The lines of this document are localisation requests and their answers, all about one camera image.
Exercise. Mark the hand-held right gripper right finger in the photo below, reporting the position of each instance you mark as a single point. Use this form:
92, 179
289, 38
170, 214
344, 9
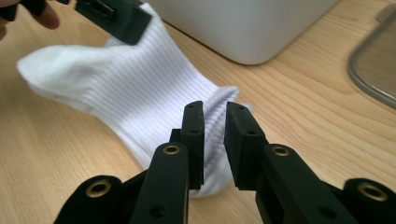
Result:
246, 155

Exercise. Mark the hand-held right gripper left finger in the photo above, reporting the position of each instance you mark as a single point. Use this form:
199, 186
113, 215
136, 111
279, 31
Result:
194, 149

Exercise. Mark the white ribbed sock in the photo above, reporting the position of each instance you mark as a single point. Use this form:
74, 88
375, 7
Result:
140, 87

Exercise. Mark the white compartment storage box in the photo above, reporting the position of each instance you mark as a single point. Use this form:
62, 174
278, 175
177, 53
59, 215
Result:
249, 28

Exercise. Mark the brown flat tray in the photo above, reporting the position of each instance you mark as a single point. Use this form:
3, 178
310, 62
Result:
379, 62

